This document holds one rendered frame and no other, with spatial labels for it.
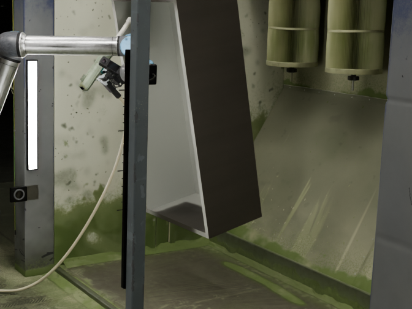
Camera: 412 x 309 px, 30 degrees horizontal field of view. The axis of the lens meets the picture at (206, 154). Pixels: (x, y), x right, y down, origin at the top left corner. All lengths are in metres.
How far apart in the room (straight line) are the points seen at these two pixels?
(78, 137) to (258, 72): 1.37
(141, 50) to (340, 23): 2.09
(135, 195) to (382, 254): 0.87
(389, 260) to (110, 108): 2.81
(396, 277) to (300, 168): 2.75
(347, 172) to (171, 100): 1.13
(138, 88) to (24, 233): 2.23
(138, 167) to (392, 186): 0.88
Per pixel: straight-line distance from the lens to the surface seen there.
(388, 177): 2.15
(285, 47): 4.87
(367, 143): 4.62
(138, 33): 2.53
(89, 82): 3.79
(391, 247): 2.17
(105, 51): 3.48
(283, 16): 4.85
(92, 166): 4.69
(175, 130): 4.34
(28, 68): 4.43
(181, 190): 4.44
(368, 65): 4.45
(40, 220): 4.63
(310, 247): 4.51
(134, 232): 2.63
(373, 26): 4.46
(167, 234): 5.06
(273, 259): 4.69
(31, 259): 4.68
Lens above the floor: 1.56
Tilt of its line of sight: 10 degrees down
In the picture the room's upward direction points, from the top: 2 degrees clockwise
